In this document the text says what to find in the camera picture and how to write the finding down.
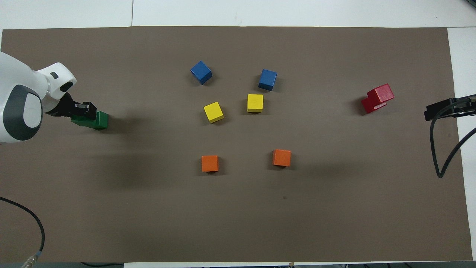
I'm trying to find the orange wooden cube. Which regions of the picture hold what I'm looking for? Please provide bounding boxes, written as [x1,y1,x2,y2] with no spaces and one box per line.
[272,149,292,167]
[201,155,219,172]

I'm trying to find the black floor cable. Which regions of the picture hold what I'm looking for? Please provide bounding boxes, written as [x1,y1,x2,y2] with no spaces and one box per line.
[81,262,124,268]

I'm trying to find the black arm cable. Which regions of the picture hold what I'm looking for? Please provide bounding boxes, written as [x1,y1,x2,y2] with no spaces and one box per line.
[430,98,476,179]
[0,197,46,268]

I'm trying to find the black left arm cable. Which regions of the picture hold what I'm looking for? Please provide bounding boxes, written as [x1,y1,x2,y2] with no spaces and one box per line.
[0,197,46,268]

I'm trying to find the yellow wooden cube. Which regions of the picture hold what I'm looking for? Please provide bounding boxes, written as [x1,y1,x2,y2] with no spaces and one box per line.
[203,102,225,123]
[247,94,264,113]

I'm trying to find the green wooden cube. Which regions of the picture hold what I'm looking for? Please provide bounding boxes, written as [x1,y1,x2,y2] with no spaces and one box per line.
[93,111,109,130]
[71,110,99,129]

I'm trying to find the brown paper mat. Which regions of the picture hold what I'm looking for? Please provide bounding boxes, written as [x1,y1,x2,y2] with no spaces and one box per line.
[0,26,473,264]

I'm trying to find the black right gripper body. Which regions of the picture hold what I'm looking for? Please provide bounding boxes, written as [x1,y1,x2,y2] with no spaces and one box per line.
[458,95,476,117]

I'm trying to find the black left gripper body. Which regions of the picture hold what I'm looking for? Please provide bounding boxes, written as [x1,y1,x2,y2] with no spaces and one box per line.
[45,92,77,118]

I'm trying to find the red wooden cube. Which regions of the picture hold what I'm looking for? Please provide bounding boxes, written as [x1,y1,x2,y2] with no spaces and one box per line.
[361,96,387,114]
[367,84,395,105]

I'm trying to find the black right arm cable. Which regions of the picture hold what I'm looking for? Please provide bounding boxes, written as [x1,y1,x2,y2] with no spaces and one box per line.
[430,98,476,179]

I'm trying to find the blue wooden cube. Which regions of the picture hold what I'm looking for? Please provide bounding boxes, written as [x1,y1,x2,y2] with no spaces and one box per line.
[190,61,213,85]
[258,69,277,92]

